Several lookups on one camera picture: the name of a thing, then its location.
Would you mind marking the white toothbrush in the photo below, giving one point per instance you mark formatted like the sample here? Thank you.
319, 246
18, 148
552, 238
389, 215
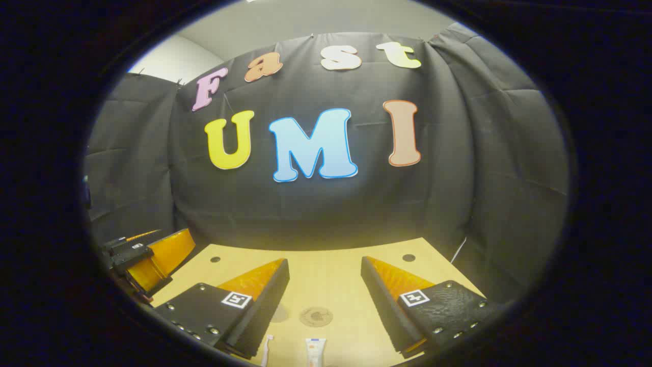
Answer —
267, 351

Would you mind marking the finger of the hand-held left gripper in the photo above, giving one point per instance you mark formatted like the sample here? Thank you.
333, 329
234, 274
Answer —
168, 252
133, 246

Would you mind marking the wooden desktop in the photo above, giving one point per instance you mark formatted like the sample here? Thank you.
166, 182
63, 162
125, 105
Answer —
331, 285

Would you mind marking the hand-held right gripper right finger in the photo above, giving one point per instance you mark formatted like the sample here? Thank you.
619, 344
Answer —
382, 306

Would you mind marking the black backdrop cloth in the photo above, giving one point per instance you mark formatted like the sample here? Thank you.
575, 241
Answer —
326, 204

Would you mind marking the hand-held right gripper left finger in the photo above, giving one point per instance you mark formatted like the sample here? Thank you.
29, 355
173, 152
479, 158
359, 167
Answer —
265, 306

